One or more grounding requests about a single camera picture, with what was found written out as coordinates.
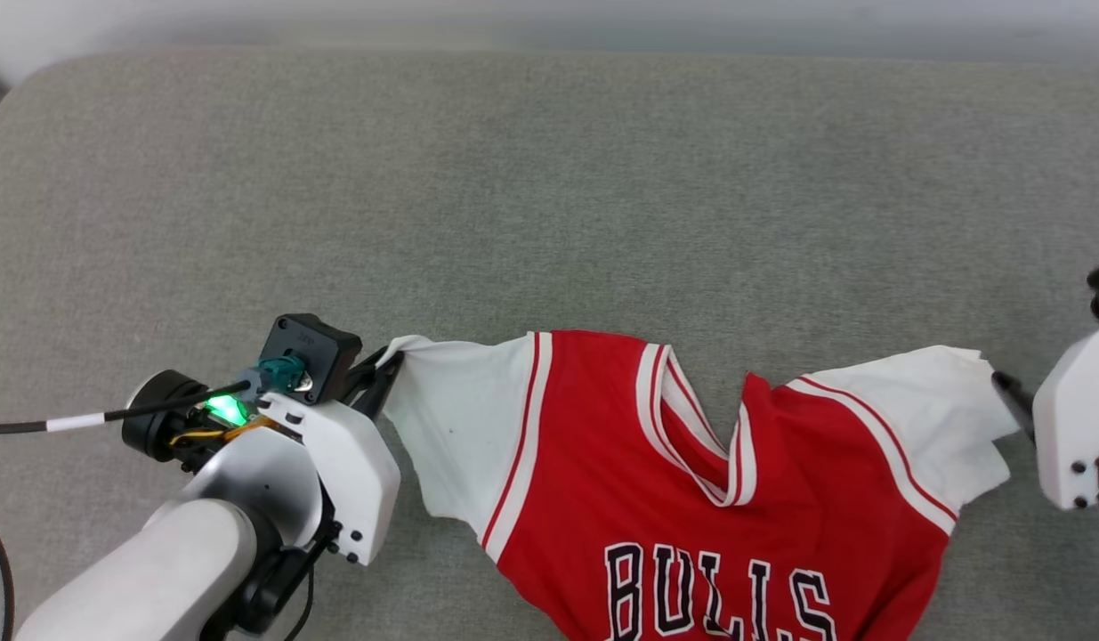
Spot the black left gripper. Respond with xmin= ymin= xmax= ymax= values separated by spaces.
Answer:
xmin=120 ymin=347 xmax=404 ymax=473

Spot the red Bulls basketball jersey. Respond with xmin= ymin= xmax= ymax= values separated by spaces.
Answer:
xmin=377 ymin=329 xmax=1022 ymax=641

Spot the black camera cable teal plug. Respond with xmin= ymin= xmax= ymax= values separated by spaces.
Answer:
xmin=0 ymin=354 xmax=311 ymax=437

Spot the thin black cable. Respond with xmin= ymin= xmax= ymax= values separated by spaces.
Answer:
xmin=285 ymin=566 xmax=317 ymax=641

